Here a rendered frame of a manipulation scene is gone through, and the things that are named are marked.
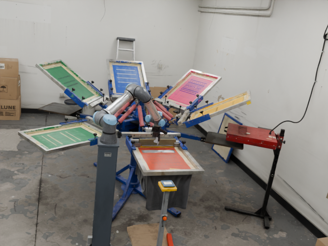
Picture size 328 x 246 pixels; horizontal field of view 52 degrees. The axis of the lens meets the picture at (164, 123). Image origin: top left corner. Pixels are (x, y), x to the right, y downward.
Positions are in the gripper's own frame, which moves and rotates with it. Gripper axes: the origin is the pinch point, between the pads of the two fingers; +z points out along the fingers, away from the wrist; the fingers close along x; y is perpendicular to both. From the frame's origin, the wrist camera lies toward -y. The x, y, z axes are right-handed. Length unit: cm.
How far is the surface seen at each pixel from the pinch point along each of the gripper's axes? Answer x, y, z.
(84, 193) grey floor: -75, 67, 100
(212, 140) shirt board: -23, -77, 7
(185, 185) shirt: 52, -16, 22
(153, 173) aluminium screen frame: 62, 21, 3
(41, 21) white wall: -412, 131, -89
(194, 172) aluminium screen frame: 62, -19, 3
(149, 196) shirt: 52, 19, 32
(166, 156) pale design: 23.0, -3.8, 5.2
